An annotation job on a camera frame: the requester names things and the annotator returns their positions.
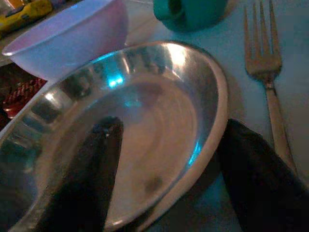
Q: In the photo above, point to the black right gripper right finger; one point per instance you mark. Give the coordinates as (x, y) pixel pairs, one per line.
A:
(260, 178)

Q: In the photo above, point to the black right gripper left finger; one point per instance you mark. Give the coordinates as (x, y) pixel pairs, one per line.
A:
(89, 174)

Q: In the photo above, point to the round steel plate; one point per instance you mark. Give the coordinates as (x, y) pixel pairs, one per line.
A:
(157, 116)

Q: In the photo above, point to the steel fork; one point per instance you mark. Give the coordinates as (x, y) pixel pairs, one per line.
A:
(268, 77)

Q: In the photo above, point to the dark red patterned mat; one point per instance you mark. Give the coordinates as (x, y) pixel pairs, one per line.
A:
(17, 96)

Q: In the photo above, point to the pale pink plastic bowl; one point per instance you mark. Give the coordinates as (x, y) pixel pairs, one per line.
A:
(72, 41)

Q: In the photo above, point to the yellow snack packet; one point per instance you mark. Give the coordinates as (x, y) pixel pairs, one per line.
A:
(21, 14)

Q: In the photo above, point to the teal mug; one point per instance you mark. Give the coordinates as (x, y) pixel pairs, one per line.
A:
(190, 14)

